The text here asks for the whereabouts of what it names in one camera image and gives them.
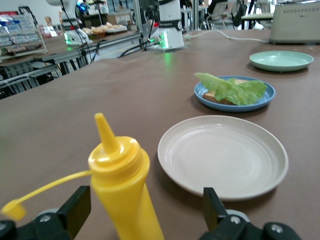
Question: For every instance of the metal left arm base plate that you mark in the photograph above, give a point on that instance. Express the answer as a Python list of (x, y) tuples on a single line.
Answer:
[(175, 49)]

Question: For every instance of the beige chrome toaster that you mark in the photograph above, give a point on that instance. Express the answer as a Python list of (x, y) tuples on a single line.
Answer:
[(295, 25)]

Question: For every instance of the brown bread slice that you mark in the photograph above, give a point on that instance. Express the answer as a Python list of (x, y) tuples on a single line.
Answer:
[(208, 95)]

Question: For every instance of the blue round plate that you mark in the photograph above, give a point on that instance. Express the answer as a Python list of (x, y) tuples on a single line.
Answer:
[(212, 105)]

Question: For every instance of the white parts storage rack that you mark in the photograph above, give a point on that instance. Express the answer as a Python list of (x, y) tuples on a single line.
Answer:
[(20, 35)]

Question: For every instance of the beige round plate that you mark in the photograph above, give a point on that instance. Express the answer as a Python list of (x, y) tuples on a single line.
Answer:
[(225, 157)]

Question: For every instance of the grey aluminium table frame rails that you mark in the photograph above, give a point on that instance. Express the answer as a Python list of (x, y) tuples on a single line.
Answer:
[(62, 58)]

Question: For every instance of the green lettuce leaf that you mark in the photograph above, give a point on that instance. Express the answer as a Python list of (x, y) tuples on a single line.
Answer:
[(237, 92)]

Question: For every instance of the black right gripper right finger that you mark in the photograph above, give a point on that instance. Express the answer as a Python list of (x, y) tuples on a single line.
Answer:
[(225, 227)]

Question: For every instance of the yellow mustard squeeze bottle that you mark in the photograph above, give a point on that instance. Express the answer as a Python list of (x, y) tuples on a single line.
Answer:
[(125, 187)]

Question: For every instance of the brown cardboard box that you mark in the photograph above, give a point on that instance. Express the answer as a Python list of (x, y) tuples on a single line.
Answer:
[(120, 18)]

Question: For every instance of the vertical aluminium frame post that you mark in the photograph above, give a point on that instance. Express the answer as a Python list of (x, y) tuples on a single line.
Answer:
[(138, 15)]

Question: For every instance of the light green round plate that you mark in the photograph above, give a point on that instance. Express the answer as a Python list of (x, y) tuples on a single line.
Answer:
[(280, 60)]

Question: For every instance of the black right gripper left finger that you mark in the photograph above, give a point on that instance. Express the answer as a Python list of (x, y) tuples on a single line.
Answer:
[(62, 222)]

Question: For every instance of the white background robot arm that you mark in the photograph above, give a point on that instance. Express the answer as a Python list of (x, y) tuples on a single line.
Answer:
[(72, 36)]

